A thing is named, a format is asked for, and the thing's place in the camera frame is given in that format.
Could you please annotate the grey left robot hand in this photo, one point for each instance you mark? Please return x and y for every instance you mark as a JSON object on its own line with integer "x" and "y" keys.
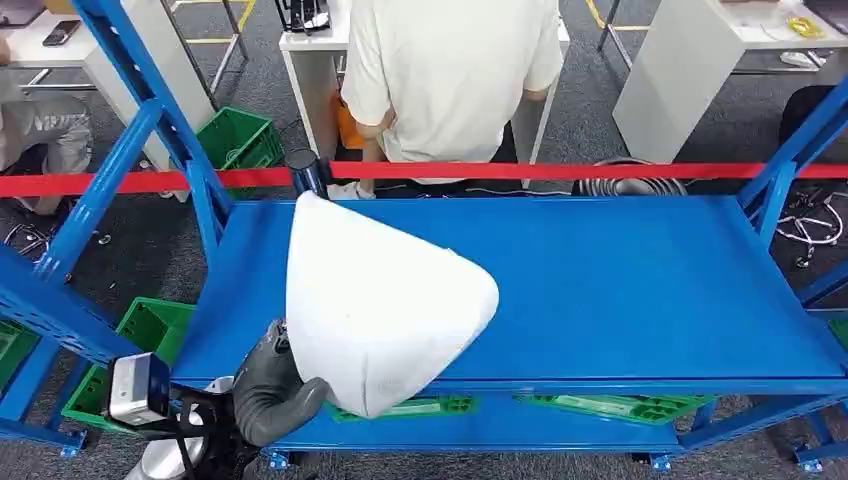
{"x": 268, "y": 397}

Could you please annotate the white curved plastic shell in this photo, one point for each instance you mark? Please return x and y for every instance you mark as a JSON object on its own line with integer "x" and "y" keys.
{"x": 378, "y": 311}

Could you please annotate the green plastic crate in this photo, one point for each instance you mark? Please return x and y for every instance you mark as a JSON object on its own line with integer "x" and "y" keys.
{"x": 623, "y": 405}
{"x": 13, "y": 351}
{"x": 411, "y": 407}
{"x": 149, "y": 324}
{"x": 238, "y": 136}

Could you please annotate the blue metal shelf rack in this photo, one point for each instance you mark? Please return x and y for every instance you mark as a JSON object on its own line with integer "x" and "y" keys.
{"x": 40, "y": 298}
{"x": 596, "y": 285}

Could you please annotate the orange bag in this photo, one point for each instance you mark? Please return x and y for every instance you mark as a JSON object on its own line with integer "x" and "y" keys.
{"x": 346, "y": 126}

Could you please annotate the person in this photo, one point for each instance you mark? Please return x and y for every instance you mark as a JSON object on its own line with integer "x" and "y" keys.
{"x": 450, "y": 73}
{"x": 46, "y": 126}

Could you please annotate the red barrier belt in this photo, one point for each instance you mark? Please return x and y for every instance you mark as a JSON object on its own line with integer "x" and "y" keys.
{"x": 596, "y": 171}

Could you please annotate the black smartphone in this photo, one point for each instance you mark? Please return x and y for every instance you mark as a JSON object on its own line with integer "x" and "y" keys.
{"x": 61, "y": 33}

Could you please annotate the black chair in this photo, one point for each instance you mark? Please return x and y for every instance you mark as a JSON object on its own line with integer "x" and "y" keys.
{"x": 798, "y": 112}

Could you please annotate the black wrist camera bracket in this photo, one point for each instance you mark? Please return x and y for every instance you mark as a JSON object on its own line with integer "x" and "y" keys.
{"x": 199, "y": 424}

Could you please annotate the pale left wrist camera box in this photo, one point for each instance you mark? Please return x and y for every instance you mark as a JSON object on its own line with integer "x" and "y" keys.
{"x": 129, "y": 391}

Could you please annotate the black stanchion post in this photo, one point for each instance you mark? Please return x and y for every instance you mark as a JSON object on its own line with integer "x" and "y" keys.
{"x": 306, "y": 169}

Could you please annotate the steel table frame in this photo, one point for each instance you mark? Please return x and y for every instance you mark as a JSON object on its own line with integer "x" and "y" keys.
{"x": 228, "y": 26}

